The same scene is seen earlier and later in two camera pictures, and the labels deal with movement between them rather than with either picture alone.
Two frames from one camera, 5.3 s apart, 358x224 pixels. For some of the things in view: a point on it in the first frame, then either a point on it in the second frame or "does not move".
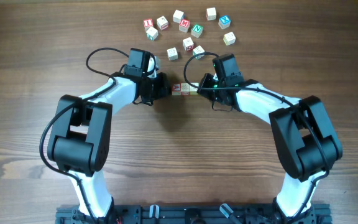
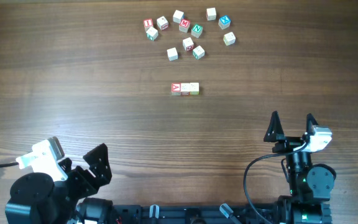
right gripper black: [207, 80] -> [287, 142]
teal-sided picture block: [152, 33] does not move
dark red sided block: [185, 88] does not move
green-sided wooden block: [193, 89] does not move
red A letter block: [176, 89] does not move
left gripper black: [166, 90] -> [89, 188]
